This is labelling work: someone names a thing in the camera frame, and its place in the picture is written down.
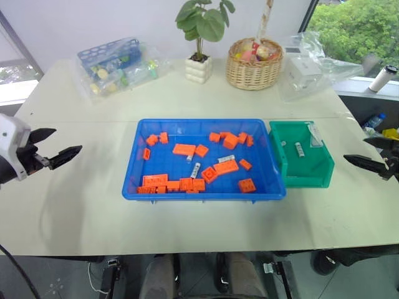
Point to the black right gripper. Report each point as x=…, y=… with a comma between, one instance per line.
x=393, y=162

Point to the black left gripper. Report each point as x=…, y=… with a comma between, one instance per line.
x=29, y=157

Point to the green plastic bin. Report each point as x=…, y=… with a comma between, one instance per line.
x=308, y=168

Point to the white box in bag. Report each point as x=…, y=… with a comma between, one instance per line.
x=305, y=74

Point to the yellow object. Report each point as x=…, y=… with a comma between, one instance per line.
x=391, y=134

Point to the clear water bottle blue cap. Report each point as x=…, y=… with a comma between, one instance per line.
x=374, y=122

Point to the white cylinder with black cap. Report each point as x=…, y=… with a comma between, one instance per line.
x=381, y=79

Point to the small white part in bin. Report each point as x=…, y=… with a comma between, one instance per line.
x=299, y=149

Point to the clear plastic bag with tubes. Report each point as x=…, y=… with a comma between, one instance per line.
x=131, y=74

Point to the clear crumpled plastic bag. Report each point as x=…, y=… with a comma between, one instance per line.
x=324, y=62

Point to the blue tube rack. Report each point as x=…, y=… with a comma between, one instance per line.
x=109, y=54

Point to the long flat orange block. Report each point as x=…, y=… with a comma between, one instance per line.
x=184, y=149
x=227, y=167
x=155, y=179

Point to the dark rounded shape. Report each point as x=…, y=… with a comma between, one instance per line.
x=349, y=258

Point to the blue plastic tray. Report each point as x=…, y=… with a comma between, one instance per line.
x=174, y=165

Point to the small white part in tray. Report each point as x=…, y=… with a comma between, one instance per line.
x=195, y=170
x=226, y=159

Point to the woven wicker basket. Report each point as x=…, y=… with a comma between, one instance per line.
x=254, y=74

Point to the large orange building block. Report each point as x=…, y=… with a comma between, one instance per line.
x=230, y=141

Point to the toy fruit in basket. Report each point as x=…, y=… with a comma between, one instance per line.
x=262, y=52

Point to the white ribbed plant pot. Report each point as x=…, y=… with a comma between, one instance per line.
x=198, y=71

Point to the grey rounded robot leg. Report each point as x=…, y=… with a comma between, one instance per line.
x=157, y=277
x=247, y=274

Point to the green leafy plant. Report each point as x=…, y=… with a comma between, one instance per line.
x=205, y=21

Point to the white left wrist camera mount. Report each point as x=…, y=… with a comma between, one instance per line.
x=12, y=134

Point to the metal table bracket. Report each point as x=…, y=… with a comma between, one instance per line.
x=270, y=268
x=113, y=264

